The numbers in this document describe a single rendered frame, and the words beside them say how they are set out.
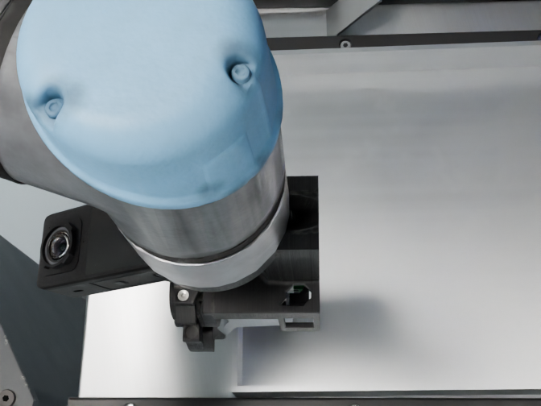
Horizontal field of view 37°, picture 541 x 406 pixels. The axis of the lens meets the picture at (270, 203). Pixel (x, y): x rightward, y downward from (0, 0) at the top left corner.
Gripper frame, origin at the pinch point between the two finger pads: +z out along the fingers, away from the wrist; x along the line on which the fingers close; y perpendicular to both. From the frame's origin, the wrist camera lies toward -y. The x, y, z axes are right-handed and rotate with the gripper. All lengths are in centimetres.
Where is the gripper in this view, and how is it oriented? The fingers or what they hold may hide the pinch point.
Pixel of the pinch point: (217, 304)
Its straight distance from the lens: 56.6
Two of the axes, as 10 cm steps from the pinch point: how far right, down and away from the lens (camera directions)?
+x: 0.1, -9.4, 3.4
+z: 0.6, 3.4, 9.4
